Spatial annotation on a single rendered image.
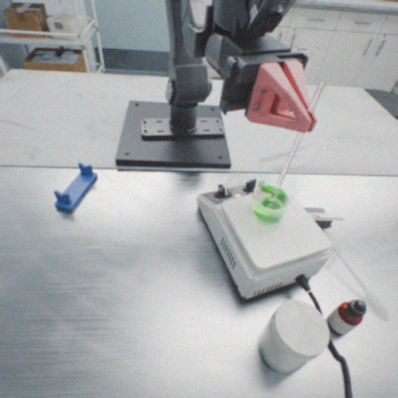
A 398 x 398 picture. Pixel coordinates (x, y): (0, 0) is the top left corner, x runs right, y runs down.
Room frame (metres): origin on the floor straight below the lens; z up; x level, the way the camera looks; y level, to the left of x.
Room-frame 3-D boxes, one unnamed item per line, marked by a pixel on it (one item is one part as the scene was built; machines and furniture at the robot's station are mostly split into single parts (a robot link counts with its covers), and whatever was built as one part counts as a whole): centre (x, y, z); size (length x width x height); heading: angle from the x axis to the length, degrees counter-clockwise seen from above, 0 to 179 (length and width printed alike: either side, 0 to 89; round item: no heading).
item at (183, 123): (0.58, 0.04, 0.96); 0.20 x 0.07 x 0.08; 104
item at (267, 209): (0.26, -0.11, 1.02); 0.06 x 0.05 x 0.08; 64
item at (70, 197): (0.36, 0.22, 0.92); 0.10 x 0.03 x 0.04; 171
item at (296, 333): (0.12, -0.13, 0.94); 0.06 x 0.06 x 0.08
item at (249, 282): (0.28, -0.11, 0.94); 0.22 x 0.13 x 0.08; 24
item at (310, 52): (2.71, -0.87, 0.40); 0.24 x 0.01 x 0.30; 97
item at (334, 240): (0.28, -0.22, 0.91); 0.06 x 0.06 x 0.02
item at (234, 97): (0.35, -0.06, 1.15); 0.10 x 0.07 x 0.07; 116
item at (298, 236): (0.25, -0.12, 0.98); 0.12 x 0.12 x 0.01; 24
